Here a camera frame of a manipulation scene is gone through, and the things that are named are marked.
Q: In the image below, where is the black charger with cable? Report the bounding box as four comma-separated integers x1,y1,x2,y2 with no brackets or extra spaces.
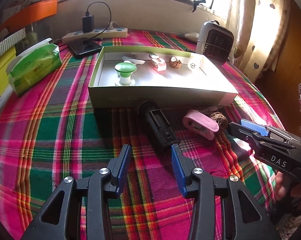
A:
82,1,112,40

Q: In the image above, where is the heart-patterned curtain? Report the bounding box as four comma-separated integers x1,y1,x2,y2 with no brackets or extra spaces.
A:
228,0,291,82

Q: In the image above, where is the black window handle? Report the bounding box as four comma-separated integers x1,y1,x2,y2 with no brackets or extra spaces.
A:
192,0,206,12

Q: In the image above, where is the green-lined cardboard box tray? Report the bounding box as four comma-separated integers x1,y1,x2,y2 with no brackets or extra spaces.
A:
88,46,238,108

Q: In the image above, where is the white power strip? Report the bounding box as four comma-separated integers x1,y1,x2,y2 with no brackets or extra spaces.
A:
62,28,128,43

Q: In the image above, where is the black rectangular flashlight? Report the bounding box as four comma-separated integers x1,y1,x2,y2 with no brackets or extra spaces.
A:
138,100,180,153

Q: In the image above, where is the yellow box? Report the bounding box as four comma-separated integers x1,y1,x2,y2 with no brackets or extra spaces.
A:
0,46,16,96

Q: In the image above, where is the brown walnut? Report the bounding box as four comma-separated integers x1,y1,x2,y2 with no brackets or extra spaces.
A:
210,112,228,131
169,56,182,69

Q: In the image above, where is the person's right hand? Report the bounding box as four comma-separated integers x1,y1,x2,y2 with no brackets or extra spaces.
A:
274,172,301,211

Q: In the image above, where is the black round disc holder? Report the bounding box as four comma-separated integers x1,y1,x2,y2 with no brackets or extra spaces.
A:
122,56,146,65

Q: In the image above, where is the green mushroom-shaped knob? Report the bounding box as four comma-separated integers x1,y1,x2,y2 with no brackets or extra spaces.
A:
115,62,137,77

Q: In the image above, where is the black smartphone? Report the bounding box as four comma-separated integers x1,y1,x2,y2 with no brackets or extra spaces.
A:
68,38,102,58

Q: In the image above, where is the white black mini heater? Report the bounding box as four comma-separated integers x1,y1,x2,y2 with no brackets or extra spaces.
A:
196,20,234,64

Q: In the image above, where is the orange tray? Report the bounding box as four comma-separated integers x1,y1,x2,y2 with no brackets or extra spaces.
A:
0,0,58,33

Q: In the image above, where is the green tissue pack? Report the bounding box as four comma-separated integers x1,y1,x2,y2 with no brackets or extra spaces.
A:
6,38,61,96

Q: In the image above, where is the white plug adapter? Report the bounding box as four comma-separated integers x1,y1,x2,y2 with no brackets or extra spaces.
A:
108,21,120,30

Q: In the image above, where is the pink clip device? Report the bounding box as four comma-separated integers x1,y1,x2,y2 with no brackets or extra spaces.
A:
149,53,167,72
182,109,219,140

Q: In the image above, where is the striped grey box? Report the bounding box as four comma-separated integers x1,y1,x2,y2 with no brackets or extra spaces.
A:
0,28,26,57

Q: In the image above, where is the white mushroom-shaped knob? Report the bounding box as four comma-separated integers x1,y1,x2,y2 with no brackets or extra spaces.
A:
115,74,135,86

